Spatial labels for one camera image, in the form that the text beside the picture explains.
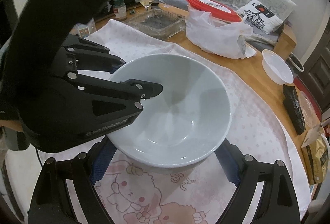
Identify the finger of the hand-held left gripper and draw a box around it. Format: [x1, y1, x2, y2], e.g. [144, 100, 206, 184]
[60, 35, 126, 74]
[68, 72, 164, 119]

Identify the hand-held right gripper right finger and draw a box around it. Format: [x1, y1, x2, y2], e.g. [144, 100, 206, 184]
[214, 138, 301, 224]

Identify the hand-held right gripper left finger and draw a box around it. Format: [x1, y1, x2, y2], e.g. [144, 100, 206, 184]
[28, 135, 116, 224]

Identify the large white bowl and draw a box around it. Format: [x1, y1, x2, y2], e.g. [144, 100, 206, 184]
[106, 53, 232, 169]

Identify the white pink printed cloth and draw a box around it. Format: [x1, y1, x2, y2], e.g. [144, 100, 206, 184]
[5, 19, 310, 224]

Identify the green capped spice bottle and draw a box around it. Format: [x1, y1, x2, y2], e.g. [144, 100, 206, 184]
[113, 0, 127, 21]

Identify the glass ashtray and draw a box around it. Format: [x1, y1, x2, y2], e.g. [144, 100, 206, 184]
[129, 9, 186, 40]

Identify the black pouch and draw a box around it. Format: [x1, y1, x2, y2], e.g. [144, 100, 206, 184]
[283, 84, 306, 135]

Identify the gold box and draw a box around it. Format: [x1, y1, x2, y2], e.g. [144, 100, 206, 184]
[302, 126, 329, 186]

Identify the clear plastic container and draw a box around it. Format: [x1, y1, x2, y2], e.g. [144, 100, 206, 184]
[299, 91, 321, 128]

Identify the white plastic bag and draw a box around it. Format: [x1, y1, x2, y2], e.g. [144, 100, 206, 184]
[186, 5, 258, 59]

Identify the small white bowl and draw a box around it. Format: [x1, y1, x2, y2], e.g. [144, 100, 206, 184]
[262, 50, 294, 84]

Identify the red lidded container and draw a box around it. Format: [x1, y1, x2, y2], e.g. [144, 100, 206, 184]
[187, 0, 245, 26]

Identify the trash bin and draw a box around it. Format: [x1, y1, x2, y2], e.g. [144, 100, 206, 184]
[287, 54, 305, 72]

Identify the dark brown door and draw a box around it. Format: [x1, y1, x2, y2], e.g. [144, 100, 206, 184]
[304, 33, 330, 90]

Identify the wooden side table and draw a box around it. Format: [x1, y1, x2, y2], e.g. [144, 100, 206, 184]
[273, 23, 297, 59]

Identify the white tree print cushion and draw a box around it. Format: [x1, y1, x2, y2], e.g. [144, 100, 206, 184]
[236, 0, 283, 35]

